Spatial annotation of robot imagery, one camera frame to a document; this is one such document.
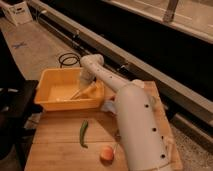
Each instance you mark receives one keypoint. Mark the wooden brush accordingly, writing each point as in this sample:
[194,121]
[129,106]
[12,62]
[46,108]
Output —
[78,93]

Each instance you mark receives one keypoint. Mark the yellow plastic tray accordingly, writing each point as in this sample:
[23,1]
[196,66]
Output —
[56,87]

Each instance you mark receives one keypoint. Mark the black chair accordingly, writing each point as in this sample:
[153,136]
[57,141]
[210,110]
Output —
[16,99]

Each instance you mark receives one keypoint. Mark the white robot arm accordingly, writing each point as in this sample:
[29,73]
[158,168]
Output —
[140,137]

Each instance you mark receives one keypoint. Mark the white cloth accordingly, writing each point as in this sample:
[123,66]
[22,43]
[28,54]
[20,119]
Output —
[108,106]

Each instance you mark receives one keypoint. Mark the green chili pepper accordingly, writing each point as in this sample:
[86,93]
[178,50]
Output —
[82,132]

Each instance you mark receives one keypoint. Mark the peach coloured fruit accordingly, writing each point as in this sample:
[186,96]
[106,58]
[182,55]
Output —
[107,154]

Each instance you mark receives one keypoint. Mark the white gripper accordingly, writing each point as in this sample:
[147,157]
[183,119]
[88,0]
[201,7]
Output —
[85,78]

